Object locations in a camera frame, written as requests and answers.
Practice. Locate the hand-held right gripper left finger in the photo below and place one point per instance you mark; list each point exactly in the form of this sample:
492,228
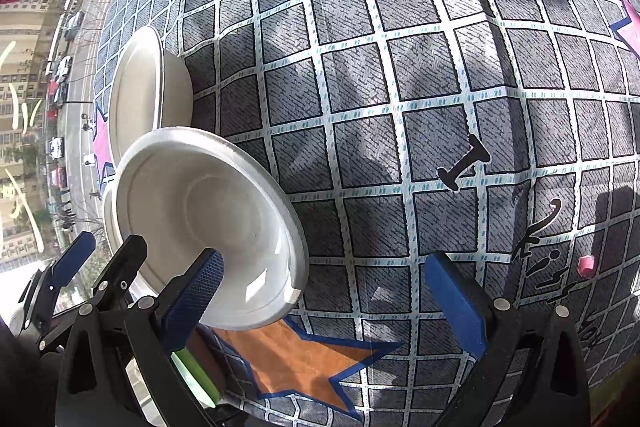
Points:
199,294

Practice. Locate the white bowl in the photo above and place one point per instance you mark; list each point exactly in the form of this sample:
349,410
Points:
145,92
210,217

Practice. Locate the checked printed blanket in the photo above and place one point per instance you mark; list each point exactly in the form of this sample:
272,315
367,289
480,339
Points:
400,107

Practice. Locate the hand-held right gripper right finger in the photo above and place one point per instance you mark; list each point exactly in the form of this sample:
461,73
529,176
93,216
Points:
457,302

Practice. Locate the white plate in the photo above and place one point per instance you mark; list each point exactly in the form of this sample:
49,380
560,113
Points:
108,212

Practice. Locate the small pink object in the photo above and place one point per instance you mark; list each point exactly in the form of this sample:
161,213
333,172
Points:
585,265

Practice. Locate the green and white object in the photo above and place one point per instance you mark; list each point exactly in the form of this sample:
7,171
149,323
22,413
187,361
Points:
196,374

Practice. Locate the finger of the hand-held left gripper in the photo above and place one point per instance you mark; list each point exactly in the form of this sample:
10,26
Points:
125,257
75,257

